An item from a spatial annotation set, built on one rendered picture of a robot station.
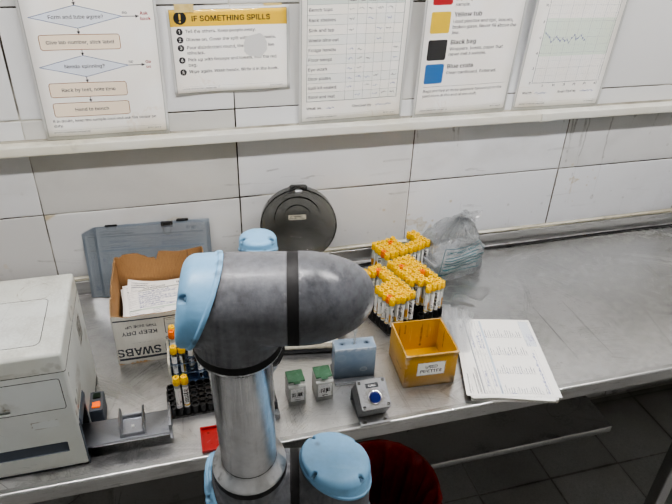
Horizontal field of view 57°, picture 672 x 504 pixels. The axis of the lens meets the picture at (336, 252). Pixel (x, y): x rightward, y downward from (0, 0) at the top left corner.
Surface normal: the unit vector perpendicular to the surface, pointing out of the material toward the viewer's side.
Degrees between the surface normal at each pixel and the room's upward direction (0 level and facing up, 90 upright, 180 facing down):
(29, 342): 0
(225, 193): 90
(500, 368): 1
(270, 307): 62
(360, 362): 90
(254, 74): 88
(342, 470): 7
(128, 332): 91
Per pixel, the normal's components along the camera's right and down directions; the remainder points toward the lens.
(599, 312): 0.03, -0.85
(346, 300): 0.71, 0.04
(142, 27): 0.26, 0.57
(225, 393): -0.32, 0.59
